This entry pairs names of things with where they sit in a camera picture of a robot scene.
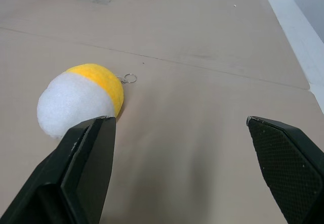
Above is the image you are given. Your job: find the yellow and white plush ball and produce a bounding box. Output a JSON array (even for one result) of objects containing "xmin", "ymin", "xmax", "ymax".
[{"xmin": 36, "ymin": 63, "xmax": 138, "ymax": 140}]

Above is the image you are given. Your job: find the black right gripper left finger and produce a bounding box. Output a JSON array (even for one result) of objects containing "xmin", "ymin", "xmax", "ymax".
[{"xmin": 0, "ymin": 116, "xmax": 116, "ymax": 224}]

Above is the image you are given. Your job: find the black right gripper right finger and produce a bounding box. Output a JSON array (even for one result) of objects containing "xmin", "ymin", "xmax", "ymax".
[{"xmin": 247, "ymin": 115, "xmax": 324, "ymax": 224}]

